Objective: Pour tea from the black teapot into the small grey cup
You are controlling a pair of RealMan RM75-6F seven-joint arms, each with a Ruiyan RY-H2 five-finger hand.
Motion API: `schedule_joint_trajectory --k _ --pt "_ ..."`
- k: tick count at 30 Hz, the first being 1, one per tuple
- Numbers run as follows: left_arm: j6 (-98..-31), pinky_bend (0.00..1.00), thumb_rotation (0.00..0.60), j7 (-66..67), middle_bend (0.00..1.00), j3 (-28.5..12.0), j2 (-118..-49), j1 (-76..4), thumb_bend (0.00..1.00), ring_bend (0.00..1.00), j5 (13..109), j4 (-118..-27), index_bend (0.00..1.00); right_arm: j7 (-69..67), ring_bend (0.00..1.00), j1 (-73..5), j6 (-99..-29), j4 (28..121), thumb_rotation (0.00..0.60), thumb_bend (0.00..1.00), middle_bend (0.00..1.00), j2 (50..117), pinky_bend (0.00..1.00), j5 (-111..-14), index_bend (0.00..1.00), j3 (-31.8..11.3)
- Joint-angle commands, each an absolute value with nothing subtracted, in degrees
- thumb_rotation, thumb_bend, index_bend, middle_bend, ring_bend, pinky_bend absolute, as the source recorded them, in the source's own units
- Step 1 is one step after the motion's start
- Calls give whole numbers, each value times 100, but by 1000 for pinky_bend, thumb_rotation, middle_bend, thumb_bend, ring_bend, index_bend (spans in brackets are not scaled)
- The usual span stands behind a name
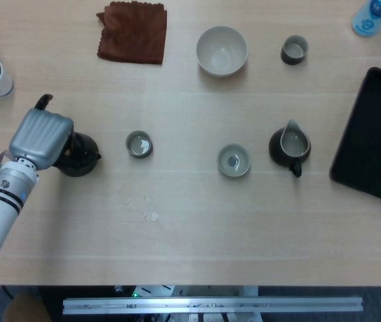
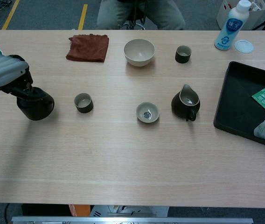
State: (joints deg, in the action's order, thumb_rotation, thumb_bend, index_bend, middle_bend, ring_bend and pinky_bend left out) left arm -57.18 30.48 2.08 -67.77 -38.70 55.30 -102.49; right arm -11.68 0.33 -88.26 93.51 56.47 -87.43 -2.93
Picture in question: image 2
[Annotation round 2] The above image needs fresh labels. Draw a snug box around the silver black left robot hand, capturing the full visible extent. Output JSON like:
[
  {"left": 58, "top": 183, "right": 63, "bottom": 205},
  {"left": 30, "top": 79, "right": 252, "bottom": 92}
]
[{"left": 0, "top": 54, "right": 42, "bottom": 99}]

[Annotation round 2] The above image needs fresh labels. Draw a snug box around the black teapot with wire handle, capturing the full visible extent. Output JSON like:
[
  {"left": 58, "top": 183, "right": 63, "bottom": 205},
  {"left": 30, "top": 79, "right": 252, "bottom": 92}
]
[{"left": 16, "top": 86, "right": 55, "bottom": 121}]

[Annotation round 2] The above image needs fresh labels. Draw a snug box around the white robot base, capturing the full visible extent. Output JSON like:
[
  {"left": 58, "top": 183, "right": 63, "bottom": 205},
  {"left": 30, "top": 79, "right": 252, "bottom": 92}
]
[{"left": 89, "top": 204, "right": 170, "bottom": 217}]

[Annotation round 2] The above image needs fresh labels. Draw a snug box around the large beige bowl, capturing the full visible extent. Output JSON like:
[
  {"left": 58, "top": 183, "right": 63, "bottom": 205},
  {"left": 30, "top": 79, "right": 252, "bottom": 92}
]
[{"left": 123, "top": 38, "right": 156, "bottom": 68}]

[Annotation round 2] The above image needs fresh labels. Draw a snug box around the brown folded cloth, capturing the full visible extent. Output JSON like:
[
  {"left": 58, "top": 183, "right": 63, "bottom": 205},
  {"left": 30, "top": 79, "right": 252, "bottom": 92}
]
[{"left": 65, "top": 34, "right": 110, "bottom": 63}]

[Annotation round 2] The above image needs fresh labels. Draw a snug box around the black metal stool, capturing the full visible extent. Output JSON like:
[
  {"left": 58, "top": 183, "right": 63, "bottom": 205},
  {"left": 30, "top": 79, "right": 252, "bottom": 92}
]
[{"left": 118, "top": 0, "right": 146, "bottom": 30}]

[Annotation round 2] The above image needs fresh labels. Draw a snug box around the black equipment box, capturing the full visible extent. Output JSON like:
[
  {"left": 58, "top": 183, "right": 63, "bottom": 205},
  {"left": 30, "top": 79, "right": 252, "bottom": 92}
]
[{"left": 21, "top": 203, "right": 70, "bottom": 217}]

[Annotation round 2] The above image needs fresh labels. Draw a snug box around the orange object under table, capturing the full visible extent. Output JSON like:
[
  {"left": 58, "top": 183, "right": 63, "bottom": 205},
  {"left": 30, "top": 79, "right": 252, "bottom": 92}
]
[{"left": 68, "top": 204, "right": 91, "bottom": 217}]

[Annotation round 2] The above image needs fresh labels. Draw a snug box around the seated person in grey trousers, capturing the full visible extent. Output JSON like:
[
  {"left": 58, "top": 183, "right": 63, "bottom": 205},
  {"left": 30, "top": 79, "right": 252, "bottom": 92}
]
[{"left": 95, "top": 0, "right": 186, "bottom": 30}]

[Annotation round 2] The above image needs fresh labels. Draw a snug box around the dark pitcher with spout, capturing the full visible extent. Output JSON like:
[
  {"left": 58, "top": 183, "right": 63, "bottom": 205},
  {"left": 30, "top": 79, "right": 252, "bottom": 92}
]
[{"left": 171, "top": 84, "right": 201, "bottom": 122}]

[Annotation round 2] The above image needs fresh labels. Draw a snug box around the white blue drink bottle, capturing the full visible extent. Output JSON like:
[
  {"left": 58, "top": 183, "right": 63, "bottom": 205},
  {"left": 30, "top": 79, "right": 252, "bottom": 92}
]
[{"left": 214, "top": 0, "right": 251, "bottom": 51}]

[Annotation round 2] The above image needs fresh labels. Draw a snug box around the black plastic tray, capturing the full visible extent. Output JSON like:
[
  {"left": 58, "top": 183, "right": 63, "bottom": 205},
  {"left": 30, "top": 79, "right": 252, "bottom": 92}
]
[{"left": 213, "top": 61, "right": 265, "bottom": 152}]

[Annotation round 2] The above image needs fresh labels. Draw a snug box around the white round lid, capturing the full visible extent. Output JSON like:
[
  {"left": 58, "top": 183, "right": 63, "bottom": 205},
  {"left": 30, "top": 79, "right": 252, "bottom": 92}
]
[{"left": 234, "top": 39, "right": 254, "bottom": 54}]

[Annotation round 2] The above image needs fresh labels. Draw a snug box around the white bag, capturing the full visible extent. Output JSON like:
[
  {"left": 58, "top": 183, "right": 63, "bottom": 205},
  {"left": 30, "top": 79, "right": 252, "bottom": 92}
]
[{"left": 216, "top": 0, "right": 265, "bottom": 30}]

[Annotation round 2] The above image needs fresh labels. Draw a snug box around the black floor cable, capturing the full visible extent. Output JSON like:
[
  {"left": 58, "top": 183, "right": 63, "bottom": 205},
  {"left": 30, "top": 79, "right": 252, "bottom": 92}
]
[{"left": 3, "top": 203, "right": 11, "bottom": 224}]

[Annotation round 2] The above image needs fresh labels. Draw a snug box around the aluminium rail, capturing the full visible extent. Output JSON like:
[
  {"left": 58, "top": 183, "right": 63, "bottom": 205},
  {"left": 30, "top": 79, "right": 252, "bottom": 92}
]
[{"left": 11, "top": 216, "right": 254, "bottom": 224}]

